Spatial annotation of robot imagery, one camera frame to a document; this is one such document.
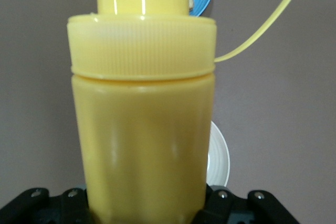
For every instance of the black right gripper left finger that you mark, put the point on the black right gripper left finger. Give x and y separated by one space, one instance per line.
31 208

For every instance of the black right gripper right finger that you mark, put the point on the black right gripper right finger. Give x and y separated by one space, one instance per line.
236 211

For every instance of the yellow squeeze mustard bottle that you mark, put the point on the yellow squeeze mustard bottle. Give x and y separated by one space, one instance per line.
141 129

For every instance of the beige round plate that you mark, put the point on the beige round plate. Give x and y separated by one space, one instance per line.
218 155

